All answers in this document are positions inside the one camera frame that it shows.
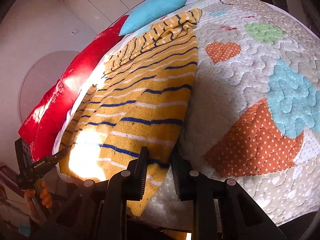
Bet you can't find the yellow striped knit sweater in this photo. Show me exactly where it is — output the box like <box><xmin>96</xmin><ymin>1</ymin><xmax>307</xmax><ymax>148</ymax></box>
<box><xmin>59</xmin><ymin>8</ymin><xmax>202</xmax><ymax>216</ymax></box>

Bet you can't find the turquoise knit pillow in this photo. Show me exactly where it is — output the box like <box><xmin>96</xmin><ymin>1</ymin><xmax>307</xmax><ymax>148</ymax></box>
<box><xmin>119</xmin><ymin>0</ymin><xmax>187</xmax><ymax>36</ymax></box>

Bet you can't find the white wall socket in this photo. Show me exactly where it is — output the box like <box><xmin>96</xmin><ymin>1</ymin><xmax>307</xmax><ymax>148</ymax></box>
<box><xmin>71</xmin><ymin>29</ymin><xmax>79</xmax><ymax>35</ymax></box>

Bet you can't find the person's left hand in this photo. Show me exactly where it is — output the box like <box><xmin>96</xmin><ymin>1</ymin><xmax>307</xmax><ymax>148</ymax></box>
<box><xmin>24</xmin><ymin>180</ymin><xmax>53</xmax><ymax>224</ymax></box>

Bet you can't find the long red embroidered pillow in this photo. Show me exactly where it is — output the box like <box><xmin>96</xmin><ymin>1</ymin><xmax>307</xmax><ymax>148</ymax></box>
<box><xmin>18</xmin><ymin>15</ymin><xmax>128</xmax><ymax>161</ymax></box>

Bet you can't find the patchwork heart quilt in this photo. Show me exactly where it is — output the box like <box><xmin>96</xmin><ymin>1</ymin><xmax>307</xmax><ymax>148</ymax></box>
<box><xmin>56</xmin><ymin>0</ymin><xmax>320</xmax><ymax>227</ymax></box>

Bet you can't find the white round headboard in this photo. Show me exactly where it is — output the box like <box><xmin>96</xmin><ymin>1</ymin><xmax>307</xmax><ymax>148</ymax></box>
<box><xmin>18</xmin><ymin>50</ymin><xmax>78</xmax><ymax>122</ymax></box>

